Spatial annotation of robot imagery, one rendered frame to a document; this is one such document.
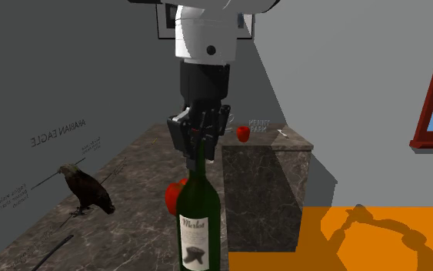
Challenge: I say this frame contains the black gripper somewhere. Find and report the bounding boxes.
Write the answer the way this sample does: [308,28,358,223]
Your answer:
[166,59,232,172]

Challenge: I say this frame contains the clear glass mug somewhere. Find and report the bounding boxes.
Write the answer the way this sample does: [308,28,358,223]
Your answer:
[225,112,237,133]

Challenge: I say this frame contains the red apple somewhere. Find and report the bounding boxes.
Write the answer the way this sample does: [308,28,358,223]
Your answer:
[236,125,251,143]

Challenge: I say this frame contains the green wine bottle white label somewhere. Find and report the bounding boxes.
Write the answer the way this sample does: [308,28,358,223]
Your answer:
[175,139,222,271]

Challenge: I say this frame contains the brown eagle figure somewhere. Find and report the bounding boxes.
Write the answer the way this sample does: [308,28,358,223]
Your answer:
[57,162,116,219]

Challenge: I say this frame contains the red framed window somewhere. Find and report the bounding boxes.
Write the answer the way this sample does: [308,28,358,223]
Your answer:
[409,0,433,149]

